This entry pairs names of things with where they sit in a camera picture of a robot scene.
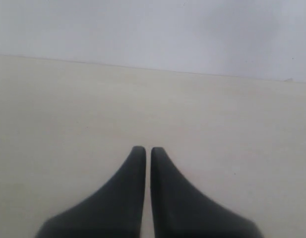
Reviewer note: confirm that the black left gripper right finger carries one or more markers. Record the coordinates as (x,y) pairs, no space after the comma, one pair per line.
(182,211)

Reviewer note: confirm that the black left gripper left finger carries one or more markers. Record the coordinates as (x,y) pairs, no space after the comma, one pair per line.
(114,211)

